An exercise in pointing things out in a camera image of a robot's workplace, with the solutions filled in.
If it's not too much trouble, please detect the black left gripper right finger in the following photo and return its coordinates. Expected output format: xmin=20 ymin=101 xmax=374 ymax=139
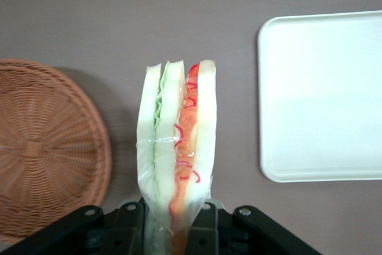
xmin=187 ymin=202 xmax=322 ymax=255

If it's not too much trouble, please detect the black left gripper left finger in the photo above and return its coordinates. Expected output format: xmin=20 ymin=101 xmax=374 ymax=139
xmin=0 ymin=202 xmax=147 ymax=255

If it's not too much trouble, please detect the plastic-wrapped triangle sandwich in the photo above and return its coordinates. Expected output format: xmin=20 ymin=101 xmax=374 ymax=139
xmin=135 ymin=59 xmax=218 ymax=255

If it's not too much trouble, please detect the round brown wicker basket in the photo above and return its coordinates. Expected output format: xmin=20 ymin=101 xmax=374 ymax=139
xmin=0 ymin=59 xmax=113 ymax=244

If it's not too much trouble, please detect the beige rectangular serving tray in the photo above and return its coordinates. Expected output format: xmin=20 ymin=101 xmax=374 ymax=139
xmin=257 ymin=10 xmax=382 ymax=184

